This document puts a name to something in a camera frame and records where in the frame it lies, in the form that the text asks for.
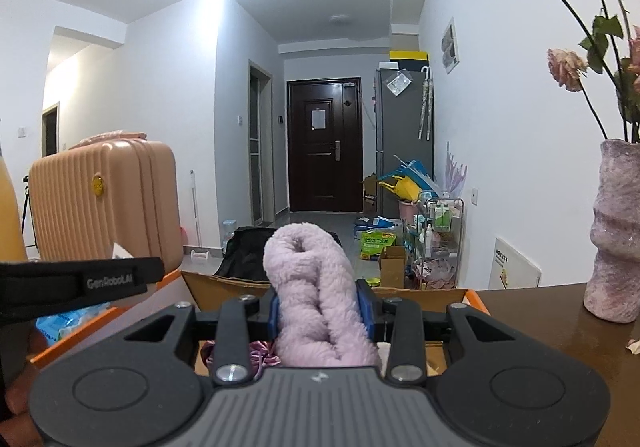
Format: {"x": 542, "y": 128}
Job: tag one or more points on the orange cardboard box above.
{"x": 230, "y": 292}

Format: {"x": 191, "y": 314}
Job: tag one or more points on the purple wall decoration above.
{"x": 456, "y": 174}

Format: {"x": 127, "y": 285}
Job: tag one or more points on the tall brown cardboard box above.
{"x": 370, "y": 194}

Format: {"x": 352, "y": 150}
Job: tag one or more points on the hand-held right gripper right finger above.
{"x": 364, "y": 312}

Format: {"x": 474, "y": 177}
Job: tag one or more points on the pink textured vase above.
{"x": 615, "y": 252}

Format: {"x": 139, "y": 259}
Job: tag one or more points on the grey fridge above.
{"x": 395, "y": 137}

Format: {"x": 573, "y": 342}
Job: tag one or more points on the white folded umbrella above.
{"x": 426, "y": 102}

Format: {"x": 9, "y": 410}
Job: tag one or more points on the small open cardboard box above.
{"x": 392, "y": 269}

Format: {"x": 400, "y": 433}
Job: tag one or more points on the white wall panel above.
{"x": 450, "y": 47}

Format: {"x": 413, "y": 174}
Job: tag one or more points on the pink ribbed suitcase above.
{"x": 115, "y": 207}

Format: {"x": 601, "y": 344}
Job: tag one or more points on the round ceiling lamp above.
{"x": 341, "y": 19}

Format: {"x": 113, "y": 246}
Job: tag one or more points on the dark brown entrance door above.
{"x": 310, "y": 177}

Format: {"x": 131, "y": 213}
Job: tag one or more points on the purple satin scrunchie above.
{"x": 262, "y": 352}

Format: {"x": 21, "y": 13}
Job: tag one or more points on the white and yellow plush toy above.
{"x": 384, "y": 357}

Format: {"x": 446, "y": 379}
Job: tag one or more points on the green and yellow bag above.
{"x": 377, "y": 246}

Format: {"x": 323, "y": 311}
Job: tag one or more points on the yellow and black box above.
{"x": 407, "y": 59}

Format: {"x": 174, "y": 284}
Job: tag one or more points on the white paper notice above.
{"x": 318, "y": 119}

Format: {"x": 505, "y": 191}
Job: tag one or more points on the grey side door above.
{"x": 260, "y": 147}

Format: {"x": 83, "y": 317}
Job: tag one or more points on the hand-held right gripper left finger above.
{"x": 274, "y": 322}

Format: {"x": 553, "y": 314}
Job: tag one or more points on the clear water bottle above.
{"x": 230, "y": 233}

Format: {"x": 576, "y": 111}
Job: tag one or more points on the fallen rose petal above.
{"x": 634, "y": 347}

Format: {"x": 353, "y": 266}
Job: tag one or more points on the black fabric bag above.
{"x": 245, "y": 252}

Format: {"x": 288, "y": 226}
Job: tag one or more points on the metal trolley rack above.
{"x": 435, "y": 242}

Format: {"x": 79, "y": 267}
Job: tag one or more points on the blue soft tissue pack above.
{"x": 65, "y": 324}

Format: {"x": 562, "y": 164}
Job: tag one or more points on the white wall socket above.
{"x": 475, "y": 196}

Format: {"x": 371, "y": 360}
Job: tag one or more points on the person's left hand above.
{"x": 17, "y": 392}

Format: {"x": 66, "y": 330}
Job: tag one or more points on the pink bucket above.
{"x": 408, "y": 211}

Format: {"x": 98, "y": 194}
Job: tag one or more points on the lilac fluffy towel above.
{"x": 320, "y": 297}

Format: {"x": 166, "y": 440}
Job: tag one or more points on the pink cloth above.
{"x": 107, "y": 139}

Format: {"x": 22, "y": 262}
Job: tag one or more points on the clear plastic bag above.
{"x": 399, "y": 83}

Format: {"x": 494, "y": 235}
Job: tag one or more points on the white leaning board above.
{"x": 517, "y": 264}

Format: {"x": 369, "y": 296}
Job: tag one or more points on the yellow plastic stool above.
{"x": 402, "y": 191}

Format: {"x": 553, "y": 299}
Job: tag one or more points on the black tripod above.
{"x": 27, "y": 212}

